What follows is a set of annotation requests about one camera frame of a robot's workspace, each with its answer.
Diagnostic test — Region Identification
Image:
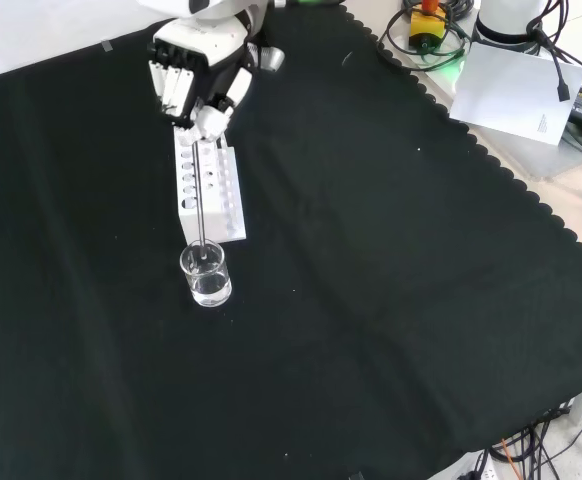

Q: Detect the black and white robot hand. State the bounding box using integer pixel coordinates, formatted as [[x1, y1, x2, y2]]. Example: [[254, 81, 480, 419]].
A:
[[146, 14, 260, 144]]

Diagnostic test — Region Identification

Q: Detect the clear glass rod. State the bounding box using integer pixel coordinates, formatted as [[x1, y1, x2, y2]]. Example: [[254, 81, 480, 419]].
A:
[[191, 141, 208, 262]]

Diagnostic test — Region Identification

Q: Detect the white test tube rack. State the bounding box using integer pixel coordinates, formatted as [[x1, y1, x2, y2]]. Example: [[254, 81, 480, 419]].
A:
[[172, 124, 249, 247]]

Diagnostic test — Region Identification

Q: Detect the clear glass beaker with water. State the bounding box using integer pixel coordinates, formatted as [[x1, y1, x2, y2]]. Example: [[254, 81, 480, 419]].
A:
[[178, 239, 234, 308]]

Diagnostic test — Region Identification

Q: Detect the yellow stop button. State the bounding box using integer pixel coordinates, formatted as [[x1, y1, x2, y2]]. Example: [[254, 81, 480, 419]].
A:
[[408, 0, 447, 54]]

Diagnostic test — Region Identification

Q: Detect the black bench cloth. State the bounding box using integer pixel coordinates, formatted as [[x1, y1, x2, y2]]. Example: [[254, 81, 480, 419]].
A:
[[0, 3, 582, 480]]

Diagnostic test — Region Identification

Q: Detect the white paper sheet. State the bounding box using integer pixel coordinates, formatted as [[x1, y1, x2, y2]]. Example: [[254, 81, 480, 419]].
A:
[[448, 41, 582, 148]]

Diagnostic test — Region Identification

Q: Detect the white socket strip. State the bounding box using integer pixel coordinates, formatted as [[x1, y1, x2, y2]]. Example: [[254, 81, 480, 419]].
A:
[[462, 448, 498, 480]]

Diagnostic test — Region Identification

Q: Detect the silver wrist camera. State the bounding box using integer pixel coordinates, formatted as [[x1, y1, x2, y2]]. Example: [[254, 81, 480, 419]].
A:
[[248, 43, 287, 73]]

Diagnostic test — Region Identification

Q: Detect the black cable with connector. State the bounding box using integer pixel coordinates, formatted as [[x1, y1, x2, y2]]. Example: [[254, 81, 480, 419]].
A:
[[529, 22, 573, 103]]

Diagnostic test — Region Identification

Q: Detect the orange cable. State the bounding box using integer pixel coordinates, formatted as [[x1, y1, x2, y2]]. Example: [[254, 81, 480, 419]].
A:
[[499, 437, 524, 480]]

